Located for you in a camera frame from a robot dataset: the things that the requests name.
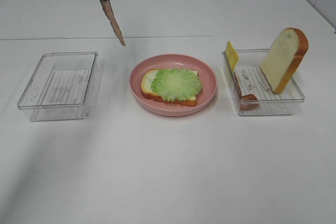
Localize bacon strip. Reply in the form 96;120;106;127
234;73;259;111
100;0;125;46

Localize bread slice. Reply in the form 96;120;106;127
260;27;309;94
140;69;198;106

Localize green lettuce leaf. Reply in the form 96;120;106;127
151;68;202;102

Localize left clear plastic container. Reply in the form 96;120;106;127
17;51;102;122

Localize clear plastic container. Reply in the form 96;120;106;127
17;51;102;122
222;49;305;116

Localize pink round plate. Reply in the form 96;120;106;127
129;54;217;116

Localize yellow cheese slice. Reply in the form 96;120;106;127
225;41;239;72

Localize right clear plastic container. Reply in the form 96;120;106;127
222;49;305;116

